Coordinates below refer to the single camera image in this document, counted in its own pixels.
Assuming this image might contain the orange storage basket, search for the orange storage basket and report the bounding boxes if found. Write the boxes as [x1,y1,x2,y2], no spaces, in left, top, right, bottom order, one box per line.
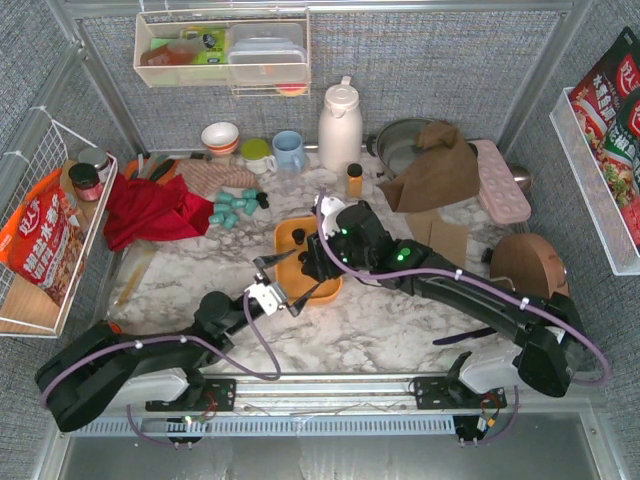
[274,215,343,306]

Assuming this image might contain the teal coffee capsule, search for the teal coffee capsule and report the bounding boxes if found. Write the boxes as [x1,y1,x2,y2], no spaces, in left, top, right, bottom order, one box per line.
[242,188,259,200]
[214,202,232,213]
[215,192,234,203]
[222,213,239,230]
[209,212,226,225]

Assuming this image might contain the brown cloth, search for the brown cloth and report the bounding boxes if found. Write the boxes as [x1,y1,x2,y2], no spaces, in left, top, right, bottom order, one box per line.
[379,121,480,213]

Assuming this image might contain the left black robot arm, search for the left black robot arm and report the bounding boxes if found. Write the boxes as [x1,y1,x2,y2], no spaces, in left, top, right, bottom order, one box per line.
[34,291,267,433]

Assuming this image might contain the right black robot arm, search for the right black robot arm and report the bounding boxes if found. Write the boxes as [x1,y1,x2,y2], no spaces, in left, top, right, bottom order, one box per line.
[300,197,583,398]

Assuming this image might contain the teal capsule numbered three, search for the teal capsule numbered three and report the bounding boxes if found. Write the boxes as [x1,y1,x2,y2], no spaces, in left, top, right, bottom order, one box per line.
[230,198,247,210]

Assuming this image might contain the orange juice bottle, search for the orange juice bottle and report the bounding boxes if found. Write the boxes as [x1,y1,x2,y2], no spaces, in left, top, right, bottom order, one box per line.
[346,163,363,198]

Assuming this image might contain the brown cork mat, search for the brown cork mat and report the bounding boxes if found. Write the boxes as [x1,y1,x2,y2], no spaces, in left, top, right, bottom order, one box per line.
[429,219,468,268]
[405,209,441,245]

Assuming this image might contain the clear drinking glass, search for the clear drinking glass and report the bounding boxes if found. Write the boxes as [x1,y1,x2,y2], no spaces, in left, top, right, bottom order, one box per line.
[277,163,301,195]

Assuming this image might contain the steel pot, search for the steel pot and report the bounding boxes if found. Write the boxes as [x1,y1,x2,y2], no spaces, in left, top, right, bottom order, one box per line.
[366,118,432,180]

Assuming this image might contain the green lidded cup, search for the green lidded cup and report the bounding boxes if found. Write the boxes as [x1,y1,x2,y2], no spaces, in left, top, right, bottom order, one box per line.
[240,138,277,175]

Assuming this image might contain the white thermos jug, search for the white thermos jug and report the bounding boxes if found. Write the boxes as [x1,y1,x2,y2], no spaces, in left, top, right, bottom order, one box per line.
[318,76,363,174]

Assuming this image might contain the blue mug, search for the blue mug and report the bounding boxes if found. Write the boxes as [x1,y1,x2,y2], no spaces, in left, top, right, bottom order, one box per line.
[272,130,307,173]

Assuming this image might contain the orange striped white bowl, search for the orange striped white bowl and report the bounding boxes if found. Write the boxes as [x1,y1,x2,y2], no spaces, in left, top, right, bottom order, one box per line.
[201,122,239,156]

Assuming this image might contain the red satin cloth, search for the red satin cloth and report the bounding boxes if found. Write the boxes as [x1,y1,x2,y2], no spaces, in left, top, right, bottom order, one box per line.
[103,174,214,252]

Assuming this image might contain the clear glass container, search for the clear glass container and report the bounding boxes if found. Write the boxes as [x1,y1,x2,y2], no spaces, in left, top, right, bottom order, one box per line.
[93,240,158,321]

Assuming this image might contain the orange plate with utensils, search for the orange plate with utensils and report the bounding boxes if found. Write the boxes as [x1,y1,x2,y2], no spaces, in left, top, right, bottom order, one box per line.
[123,155,179,185]

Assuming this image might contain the pink egg tray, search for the pink egg tray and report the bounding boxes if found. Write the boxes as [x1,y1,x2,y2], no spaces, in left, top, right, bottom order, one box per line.
[469,140,531,225]

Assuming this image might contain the round wooden board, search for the round wooden board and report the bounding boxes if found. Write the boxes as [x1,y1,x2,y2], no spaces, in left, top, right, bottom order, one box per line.
[489,233,569,299]

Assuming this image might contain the dark lidded jar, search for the dark lidded jar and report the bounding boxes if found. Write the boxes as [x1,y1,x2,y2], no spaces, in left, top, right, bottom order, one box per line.
[68,163,103,202]

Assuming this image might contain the silver lidded jar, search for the silver lidded jar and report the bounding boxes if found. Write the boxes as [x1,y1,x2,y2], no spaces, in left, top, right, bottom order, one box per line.
[77,147,111,183]

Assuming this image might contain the clear plastic food box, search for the clear plastic food box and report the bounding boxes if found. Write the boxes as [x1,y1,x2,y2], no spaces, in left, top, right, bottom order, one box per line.
[227,22,307,85]

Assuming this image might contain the red snack bag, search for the red snack bag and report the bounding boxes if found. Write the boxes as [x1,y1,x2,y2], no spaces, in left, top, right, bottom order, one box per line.
[1,168,83,306]

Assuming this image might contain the white side rack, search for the white side rack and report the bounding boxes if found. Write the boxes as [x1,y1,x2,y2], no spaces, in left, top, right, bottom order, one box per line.
[549,87,639,276]

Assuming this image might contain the red noodle packets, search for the red noodle packets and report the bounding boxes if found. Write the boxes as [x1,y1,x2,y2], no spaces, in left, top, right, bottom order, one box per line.
[568,26,639,247]

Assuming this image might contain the clear wall shelf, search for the clear wall shelf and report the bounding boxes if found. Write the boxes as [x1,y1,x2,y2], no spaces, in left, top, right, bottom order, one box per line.
[133,7,311,97]

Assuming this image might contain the white wire basket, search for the white wire basket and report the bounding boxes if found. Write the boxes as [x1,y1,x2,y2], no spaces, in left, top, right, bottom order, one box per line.
[1,118,118,338]

